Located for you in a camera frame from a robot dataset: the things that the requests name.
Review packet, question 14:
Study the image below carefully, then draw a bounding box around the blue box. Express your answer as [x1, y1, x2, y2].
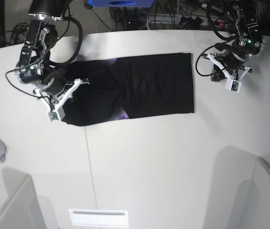
[87, 0, 154, 8]

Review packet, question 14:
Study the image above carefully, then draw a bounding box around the white partition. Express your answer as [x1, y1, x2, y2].
[227, 157, 270, 229]
[0, 167, 59, 229]

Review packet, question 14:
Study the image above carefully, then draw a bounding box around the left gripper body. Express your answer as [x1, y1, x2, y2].
[210, 50, 253, 80]

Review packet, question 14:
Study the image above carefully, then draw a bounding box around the white partition right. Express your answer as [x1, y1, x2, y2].
[227, 157, 270, 229]

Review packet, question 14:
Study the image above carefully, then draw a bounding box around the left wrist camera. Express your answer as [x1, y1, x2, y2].
[226, 78, 242, 93]

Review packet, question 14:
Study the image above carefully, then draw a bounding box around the black cable coil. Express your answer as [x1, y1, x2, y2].
[10, 21, 29, 46]

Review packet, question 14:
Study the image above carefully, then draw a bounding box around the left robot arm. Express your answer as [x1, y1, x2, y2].
[195, 0, 265, 82]

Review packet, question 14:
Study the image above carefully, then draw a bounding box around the white label plate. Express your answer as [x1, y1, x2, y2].
[69, 209, 129, 228]

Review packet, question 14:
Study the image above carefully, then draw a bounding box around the black T-shirt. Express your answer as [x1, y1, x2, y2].
[63, 53, 194, 126]

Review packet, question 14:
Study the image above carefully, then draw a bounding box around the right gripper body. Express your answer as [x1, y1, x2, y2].
[34, 68, 90, 112]

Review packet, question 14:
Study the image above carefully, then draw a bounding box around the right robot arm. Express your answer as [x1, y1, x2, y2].
[12, 0, 89, 113]

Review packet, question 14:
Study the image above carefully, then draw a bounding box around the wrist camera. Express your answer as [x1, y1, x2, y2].
[226, 78, 242, 93]
[47, 109, 65, 122]

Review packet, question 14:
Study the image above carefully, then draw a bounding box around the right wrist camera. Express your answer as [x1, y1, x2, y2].
[47, 109, 65, 122]

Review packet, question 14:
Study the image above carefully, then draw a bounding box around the white partition left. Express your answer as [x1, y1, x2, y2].
[0, 167, 59, 229]

